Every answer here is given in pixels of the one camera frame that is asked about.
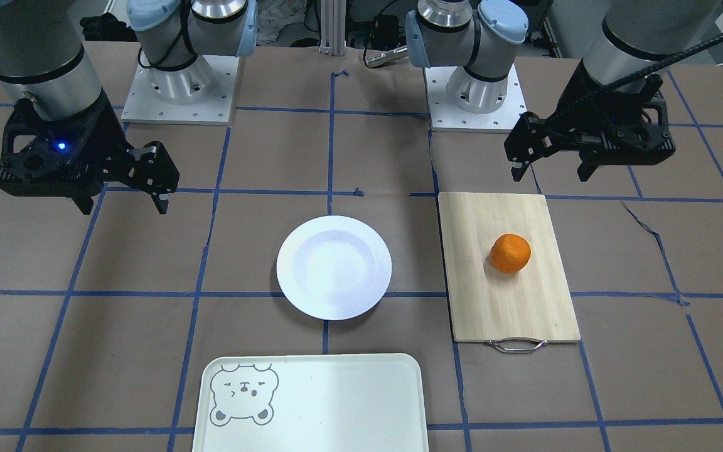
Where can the orange fruit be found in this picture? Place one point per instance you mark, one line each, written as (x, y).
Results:
(510, 253)

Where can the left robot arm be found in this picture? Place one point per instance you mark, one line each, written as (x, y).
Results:
(636, 39)

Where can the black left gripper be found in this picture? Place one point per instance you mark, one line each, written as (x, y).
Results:
(578, 113)

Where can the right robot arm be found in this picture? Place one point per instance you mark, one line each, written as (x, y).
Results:
(43, 59)

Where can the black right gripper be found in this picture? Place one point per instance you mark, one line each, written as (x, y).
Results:
(106, 134)

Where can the white tray with bear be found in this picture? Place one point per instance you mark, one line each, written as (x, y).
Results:
(345, 402)

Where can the white round plate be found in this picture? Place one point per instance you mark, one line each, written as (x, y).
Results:
(334, 268)

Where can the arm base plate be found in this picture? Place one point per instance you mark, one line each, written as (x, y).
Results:
(459, 103)
(201, 94)

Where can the wooden cutting board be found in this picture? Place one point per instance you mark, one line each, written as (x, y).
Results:
(505, 279)

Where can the aluminium frame post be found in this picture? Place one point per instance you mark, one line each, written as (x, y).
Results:
(332, 28)

